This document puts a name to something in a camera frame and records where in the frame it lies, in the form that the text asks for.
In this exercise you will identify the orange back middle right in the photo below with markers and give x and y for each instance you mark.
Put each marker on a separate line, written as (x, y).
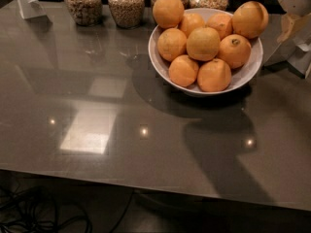
(222, 23)

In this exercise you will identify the orange front left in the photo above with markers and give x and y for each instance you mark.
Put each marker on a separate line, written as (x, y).
(183, 70)

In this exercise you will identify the orange top right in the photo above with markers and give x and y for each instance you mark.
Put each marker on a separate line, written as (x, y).
(250, 19)

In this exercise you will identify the orange front right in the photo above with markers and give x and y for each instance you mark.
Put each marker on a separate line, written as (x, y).
(214, 76)

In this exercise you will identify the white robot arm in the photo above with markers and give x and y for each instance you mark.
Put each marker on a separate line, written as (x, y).
(294, 41)

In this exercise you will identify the white ceramic bowl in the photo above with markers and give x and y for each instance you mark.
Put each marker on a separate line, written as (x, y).
(240, 76)

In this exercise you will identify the orange top left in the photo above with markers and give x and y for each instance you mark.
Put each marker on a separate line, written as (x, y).
(168, 13)

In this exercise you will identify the orange right with stem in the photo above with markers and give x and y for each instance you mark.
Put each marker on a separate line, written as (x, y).
(235, 50)

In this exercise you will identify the orange back middle left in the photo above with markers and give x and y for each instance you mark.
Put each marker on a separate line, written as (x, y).
(191, 22)

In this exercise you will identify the white stand object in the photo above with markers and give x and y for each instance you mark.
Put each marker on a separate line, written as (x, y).
(30, 8)

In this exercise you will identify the pale orange centre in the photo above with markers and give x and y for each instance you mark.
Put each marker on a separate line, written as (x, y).
(203, 43)

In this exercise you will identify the glass jar of nuts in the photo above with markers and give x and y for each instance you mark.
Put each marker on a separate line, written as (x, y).
(85, 12)

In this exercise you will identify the glass jar of grains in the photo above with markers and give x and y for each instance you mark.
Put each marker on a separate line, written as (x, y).
(127, 13)

